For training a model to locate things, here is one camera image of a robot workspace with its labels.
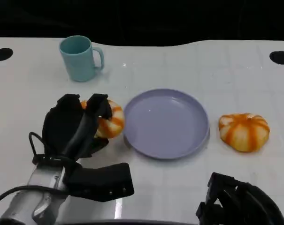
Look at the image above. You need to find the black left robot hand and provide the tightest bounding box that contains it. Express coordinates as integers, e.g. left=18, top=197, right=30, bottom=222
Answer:
left=42, top=93, right=113, bottom=162

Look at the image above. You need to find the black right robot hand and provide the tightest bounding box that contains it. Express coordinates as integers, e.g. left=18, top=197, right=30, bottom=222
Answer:
left=195, top=172, right=284, bottom=225

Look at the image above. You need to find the orange and white bread roll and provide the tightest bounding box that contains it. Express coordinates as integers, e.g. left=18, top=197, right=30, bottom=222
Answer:
left=218, top=112, right=271, bottom=153
left=80, top=99, right=125, bottom=139

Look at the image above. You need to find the pale green mug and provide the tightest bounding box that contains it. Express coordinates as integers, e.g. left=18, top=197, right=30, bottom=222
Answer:
left=59, top=35, right=105, bottom=83

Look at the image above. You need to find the black table grommet hole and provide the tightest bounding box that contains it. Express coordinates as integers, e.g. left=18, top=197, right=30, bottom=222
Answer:
left=0, top=48, right=14, bottom=62
left=269, top=51, right=284, bottom=64

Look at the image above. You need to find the lilac plate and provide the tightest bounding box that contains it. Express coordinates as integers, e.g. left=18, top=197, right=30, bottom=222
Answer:
left=123, top=88, right=210, bottom=160

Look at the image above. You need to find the black looped wrist cable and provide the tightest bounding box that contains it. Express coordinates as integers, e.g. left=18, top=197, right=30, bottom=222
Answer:
left=28, top=132, right=73, bottom=165

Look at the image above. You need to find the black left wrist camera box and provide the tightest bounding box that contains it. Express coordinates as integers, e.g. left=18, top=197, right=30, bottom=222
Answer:
left=63, top=163, right=135, bottom=202

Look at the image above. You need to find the black forearm cable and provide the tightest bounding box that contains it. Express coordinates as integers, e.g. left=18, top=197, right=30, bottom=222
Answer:
left=0, top=185, right=69, bottom=208

